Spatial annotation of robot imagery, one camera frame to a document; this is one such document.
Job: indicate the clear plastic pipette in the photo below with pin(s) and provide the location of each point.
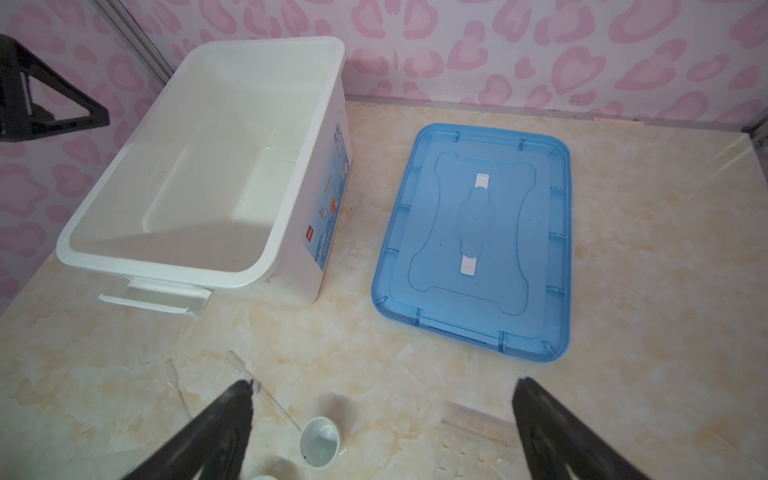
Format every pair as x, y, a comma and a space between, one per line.
239, 365

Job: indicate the white plastic storage bin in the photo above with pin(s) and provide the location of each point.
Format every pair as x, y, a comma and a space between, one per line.
232, 183

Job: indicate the clear test tube rack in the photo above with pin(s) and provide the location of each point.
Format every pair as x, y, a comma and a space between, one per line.
474, 445

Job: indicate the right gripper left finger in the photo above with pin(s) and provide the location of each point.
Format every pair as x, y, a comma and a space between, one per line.
211, 446

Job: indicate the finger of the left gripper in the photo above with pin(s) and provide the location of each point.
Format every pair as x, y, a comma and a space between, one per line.
37, 102

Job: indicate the blue plastic bin lid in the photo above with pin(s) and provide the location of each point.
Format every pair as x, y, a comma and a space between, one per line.
479, 244

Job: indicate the small white ceramic crucible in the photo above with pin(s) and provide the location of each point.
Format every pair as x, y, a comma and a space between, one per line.
319, 442

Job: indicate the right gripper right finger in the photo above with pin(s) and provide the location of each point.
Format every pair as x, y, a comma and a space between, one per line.
557, 445

